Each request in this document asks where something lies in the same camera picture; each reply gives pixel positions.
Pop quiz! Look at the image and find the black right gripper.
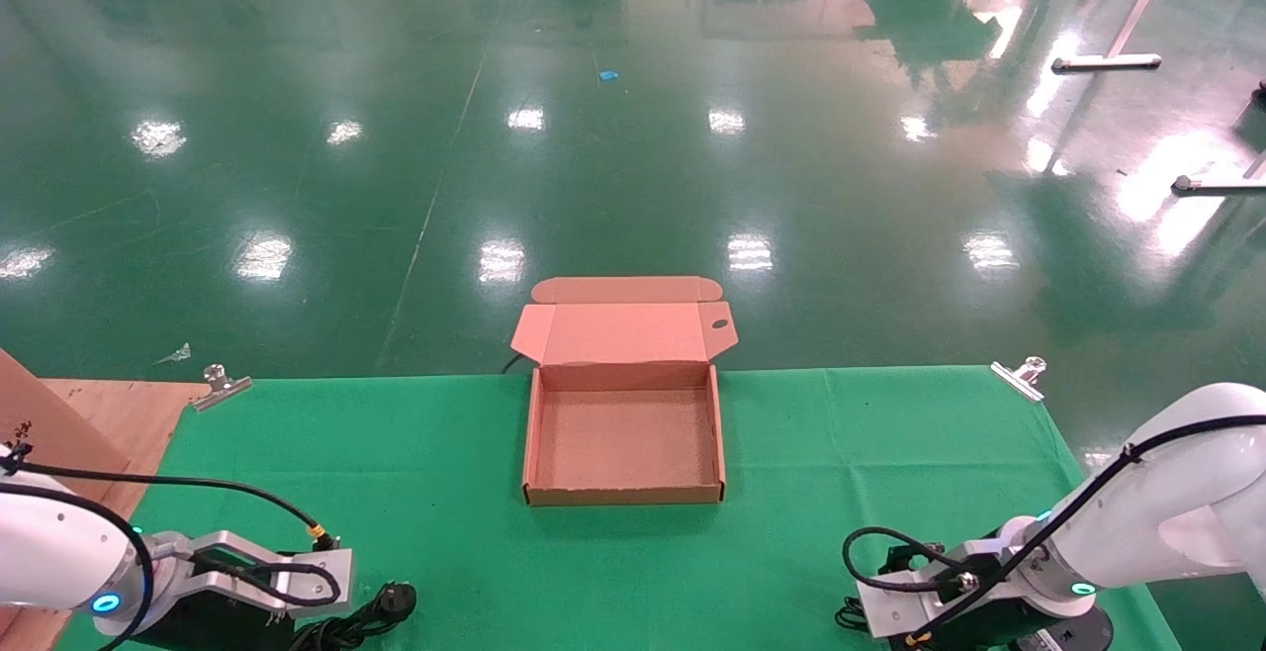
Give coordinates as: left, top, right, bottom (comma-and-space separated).
885, 597, 1115, 651

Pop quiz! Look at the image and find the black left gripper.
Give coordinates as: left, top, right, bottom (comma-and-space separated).
129, 587, 300, 651

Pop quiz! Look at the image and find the black cable with plug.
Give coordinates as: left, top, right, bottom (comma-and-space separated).
292, 582, 418, 651

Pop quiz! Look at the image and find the open brown cardboard box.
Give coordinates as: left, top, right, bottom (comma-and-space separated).
510, 276, 739, 507

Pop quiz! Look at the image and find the metal spring clip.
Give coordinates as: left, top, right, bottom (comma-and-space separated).
192, 364, 253, 413
991, 356, 1047, 403

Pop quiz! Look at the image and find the brown wooden board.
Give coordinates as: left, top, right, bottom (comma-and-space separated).
0, 348, 132, 518

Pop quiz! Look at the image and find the green table cloth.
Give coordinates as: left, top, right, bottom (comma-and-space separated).
54, 366, 1184, 651

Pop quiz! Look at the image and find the white table leg dark foot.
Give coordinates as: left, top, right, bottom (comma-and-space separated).
1171, 148, 1266, 196

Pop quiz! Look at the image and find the white T-shaped table leg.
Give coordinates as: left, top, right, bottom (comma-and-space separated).
1051, 0, 1184, 74

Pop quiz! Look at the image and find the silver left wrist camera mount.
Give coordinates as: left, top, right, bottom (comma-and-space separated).
148, 530, 354, 622

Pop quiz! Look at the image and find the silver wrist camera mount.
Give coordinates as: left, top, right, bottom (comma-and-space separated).
856, 570, 1000, 638
148, 530, 354, 622

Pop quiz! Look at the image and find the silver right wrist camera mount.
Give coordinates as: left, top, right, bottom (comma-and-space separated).
856, 570, 1000, 638

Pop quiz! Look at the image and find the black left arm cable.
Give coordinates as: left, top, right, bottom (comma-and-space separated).
0, 443, 343, 651

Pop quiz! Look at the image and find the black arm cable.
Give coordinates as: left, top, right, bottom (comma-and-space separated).
843, 414, 1266, 647
0, 443, 343, 651

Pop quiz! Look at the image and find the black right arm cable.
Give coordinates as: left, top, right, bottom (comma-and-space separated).
843, 414, 1266, 647

